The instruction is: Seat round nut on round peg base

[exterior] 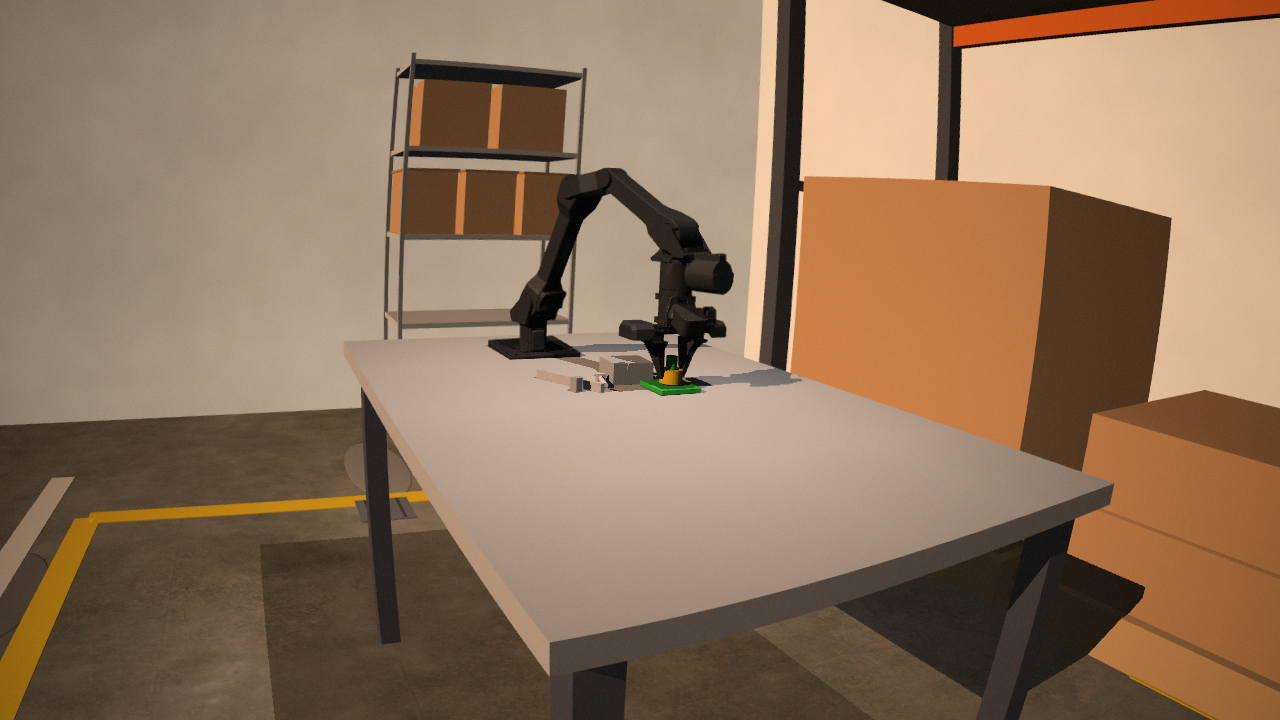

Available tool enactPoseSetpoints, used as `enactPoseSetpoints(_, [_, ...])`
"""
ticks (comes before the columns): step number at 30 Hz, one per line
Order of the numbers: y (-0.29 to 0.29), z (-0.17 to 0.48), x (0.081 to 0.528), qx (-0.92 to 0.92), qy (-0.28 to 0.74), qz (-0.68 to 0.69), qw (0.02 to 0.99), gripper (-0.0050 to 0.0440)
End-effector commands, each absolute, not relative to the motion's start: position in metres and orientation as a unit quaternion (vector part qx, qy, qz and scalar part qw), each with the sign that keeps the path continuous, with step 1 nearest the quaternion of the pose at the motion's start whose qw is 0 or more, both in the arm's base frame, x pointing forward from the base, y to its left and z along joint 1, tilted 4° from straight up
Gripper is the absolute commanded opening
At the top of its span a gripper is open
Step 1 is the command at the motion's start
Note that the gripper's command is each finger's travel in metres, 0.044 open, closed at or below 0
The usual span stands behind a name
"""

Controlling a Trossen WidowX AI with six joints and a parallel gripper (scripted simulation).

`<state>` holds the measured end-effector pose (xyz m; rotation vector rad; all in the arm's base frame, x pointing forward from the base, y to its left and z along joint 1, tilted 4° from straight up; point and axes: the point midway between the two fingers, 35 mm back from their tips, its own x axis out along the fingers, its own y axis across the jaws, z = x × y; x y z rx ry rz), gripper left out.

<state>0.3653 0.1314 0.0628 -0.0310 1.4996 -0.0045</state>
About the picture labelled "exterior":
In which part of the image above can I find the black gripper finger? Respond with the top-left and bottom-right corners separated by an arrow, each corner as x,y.
678,334 -> 708,377
643,340 -> 668,379

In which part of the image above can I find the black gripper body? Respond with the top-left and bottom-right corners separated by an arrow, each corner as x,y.
620,288 -> 726,342

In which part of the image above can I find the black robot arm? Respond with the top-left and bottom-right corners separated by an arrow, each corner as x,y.
509,168 -> 733,354

